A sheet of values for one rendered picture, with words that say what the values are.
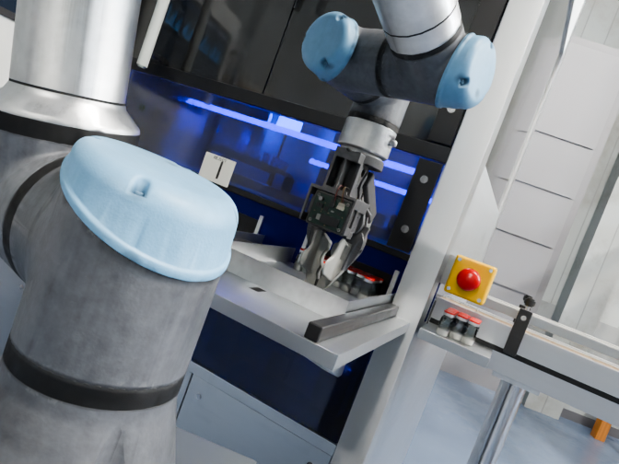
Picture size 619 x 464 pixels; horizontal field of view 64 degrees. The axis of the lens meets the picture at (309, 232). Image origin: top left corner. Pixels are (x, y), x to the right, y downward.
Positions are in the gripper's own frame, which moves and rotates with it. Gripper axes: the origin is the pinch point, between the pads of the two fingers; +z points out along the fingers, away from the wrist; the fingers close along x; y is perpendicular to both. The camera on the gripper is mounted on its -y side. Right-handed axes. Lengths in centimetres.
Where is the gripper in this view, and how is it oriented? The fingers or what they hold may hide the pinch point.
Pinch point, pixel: (318, 284)
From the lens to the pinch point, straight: 74.1
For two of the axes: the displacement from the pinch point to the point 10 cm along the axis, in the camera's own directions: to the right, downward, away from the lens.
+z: -3.5, 9.4, 0.6
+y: -3.9, -0.8, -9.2
